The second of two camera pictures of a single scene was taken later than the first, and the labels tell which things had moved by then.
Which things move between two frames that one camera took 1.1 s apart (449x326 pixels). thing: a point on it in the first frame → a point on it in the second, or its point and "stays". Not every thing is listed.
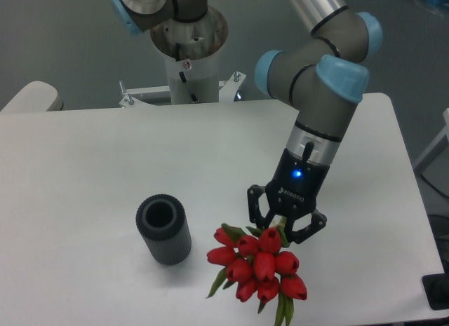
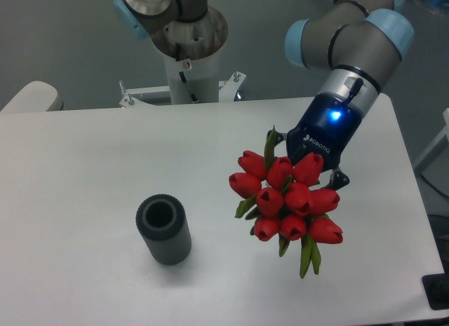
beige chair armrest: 35,96 stays
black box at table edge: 436,289 stays
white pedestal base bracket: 228,89 stays
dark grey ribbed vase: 163,226 stays
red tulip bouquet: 259,266 → 283,198
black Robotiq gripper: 295,191 → 325,128
